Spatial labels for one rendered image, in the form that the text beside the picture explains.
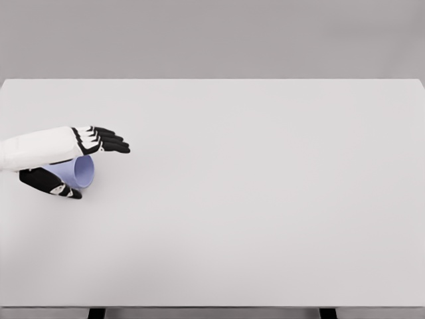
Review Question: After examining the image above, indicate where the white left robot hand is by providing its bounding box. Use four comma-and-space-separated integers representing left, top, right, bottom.
14, 125, 131, 200

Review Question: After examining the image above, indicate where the lavender blue cup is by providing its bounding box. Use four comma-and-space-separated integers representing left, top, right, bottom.
42, 154, 96, 191

